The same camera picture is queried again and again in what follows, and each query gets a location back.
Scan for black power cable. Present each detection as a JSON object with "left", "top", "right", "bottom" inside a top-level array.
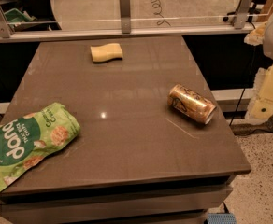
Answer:
[{"left": 229, "top": 21, "right": 273, "bottom": 137}]

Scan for green chip bag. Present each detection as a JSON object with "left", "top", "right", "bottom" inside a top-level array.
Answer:
[{"left": 0, "top": 103, "right": 80, "bottom": 192}]

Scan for right metal bracket post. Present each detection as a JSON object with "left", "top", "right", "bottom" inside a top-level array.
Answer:
[{"left": 232, "top": 0, "right": 252, "bottom": 29}]

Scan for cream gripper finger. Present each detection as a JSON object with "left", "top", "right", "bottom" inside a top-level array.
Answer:
[{"left": 246, "top": 64, "right": 273, "bottom": 120}]

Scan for blue perforated box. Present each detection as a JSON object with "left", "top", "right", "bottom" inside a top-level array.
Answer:
[{"left": 207, "top": 213, "right": 237, "bottom": 224}]

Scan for green plastic bin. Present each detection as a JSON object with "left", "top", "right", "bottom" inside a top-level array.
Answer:
[{"left": 4, "top": 8, "right": 33, "bottom": 27}]

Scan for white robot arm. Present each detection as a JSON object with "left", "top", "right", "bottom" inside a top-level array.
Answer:
[{"left": 244, "top": 13, "right": 273, "bottom": 124}]

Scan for orange soda can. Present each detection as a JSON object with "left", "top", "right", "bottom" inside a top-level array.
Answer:
[{"left": 167, "top": 84, "right": 216, "bottom": 125}]

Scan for coiled black cable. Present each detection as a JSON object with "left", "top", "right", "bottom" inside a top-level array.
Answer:
[{"left": 143, "top": 0, "right": 172, "bottom": 27}]

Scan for yellow sponge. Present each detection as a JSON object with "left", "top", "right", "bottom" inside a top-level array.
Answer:
[{"left": 91, "top": 43, "right": 123, "bottom": 63}]

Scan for middle metal bracket post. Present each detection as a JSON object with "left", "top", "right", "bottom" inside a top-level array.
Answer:
[{"left": 119, "top": 0, "right": 131, "bottom": 34}]

